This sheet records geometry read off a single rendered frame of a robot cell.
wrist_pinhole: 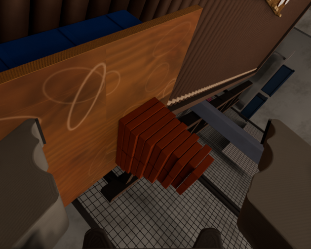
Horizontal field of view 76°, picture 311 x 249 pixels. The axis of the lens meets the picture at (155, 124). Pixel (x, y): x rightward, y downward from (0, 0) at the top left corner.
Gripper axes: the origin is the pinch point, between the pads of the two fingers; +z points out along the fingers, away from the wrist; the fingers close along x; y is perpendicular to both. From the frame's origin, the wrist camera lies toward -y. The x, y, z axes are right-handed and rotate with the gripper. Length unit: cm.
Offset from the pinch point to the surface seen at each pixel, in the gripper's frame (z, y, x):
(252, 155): 97, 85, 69
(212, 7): 72, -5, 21
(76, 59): 15.6, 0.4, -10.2
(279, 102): 373, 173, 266
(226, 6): 80, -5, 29
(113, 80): 22.9, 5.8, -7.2
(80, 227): 128, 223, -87
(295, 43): 397, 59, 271
